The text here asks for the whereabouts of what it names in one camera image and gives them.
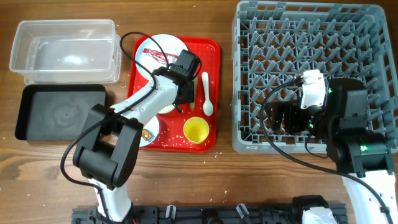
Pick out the yellow cup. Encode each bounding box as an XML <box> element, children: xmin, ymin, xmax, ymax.
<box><xmin>183</xmin><ymin>117</ymin><xmax>210</xmax><ymax>144</ymax></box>

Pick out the light blue bowl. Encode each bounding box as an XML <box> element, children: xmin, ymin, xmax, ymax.
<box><xmin>139</xmin><ymin>116</ymin><xmax>160</xmax><ymax>147</ymax></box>

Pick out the red sauce packet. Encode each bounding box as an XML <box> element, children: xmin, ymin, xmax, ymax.
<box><xmin>143</xmin><ymin>48</ymin><xmax>178</xmax><ymax>65</ymax></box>

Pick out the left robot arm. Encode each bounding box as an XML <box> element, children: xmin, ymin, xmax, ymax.
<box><xmin>67</xmin><ymin>62</ymin><xmax>202</xmax><ymax>223</ymax></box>

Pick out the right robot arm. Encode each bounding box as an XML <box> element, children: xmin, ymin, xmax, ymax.
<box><xmin>261</xmin><ymin>78</ymin><xmax>397</xmax><ymax>223</ymax></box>

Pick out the grey dishwasher rack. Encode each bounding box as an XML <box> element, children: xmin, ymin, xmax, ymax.
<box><xmin>232</xmin><ymin>1</ymin><xmax>397</xmax><ymax>154</ymax></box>

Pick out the brown carrot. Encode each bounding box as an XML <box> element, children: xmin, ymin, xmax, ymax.
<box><xmin>190</xmin><ymin>78</ymin><xmax>198</xmax><ymax>111</ymax></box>

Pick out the white plastic spoon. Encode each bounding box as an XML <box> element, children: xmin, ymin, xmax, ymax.
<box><xmin>201</xmin><ymin>72</ymin><xmax>213</xmax><ymax>116</ymax></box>

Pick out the red plastic tray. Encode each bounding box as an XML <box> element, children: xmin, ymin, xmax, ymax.
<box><xmin>134</xmin><ymin>34</ymin><xmax>221</xmax><ymax>152</ymax></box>

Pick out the light blue plate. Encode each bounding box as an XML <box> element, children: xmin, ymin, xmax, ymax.
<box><xmin>135</xmin><ymin>34</ymin><xmax>188</xmax><ymax>80</ymax></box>

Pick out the brown food scrap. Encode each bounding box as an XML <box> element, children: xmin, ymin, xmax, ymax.
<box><xmin>141</xmin><ymin>129</ymin><xmax>153</xmax><ymax>141</ymax></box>

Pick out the clear plastic bin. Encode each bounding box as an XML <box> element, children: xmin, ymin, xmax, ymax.
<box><xmin>9</xmin><ymin>19</ymin><xmax>121</xmax><ymax>85</ymax></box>

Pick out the black tray bin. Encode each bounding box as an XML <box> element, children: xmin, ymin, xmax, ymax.
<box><xmin>15</xmin><ymin>84</ymin><xmax>106</xmax><ymax>141</ymax></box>

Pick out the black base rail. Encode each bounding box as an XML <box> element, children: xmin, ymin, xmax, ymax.
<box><xmin>71</xmin><ymin>195</ymin><xmax>348</xmax><ymax>224</ymax></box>

